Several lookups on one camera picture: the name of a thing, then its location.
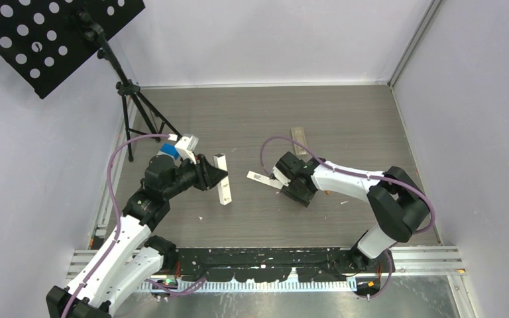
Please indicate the blue toy brick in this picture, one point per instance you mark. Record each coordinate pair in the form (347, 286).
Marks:
(169, 150)

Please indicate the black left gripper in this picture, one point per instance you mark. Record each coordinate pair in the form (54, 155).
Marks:
(207, 175)

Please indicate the white slim remote control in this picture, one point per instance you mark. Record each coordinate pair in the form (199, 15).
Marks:
(223, 187)

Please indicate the aluminium rail frame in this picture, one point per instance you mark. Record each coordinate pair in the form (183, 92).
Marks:
(408, 261)

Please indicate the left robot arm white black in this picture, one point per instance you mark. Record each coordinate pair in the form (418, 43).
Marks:
(132, 252)

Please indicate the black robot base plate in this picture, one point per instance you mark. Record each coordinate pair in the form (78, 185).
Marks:
(265, 265)

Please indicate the white remote back cover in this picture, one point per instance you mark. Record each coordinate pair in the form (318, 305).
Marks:
(264, 180)

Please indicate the black perforated music stand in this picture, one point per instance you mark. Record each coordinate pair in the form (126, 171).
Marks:
(47, 41)

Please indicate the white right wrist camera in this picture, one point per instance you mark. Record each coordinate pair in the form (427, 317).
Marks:
(279, 176)

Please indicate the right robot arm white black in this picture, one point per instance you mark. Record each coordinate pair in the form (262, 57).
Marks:
(398, 206)

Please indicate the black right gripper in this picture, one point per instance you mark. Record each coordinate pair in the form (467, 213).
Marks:
(301, 199)

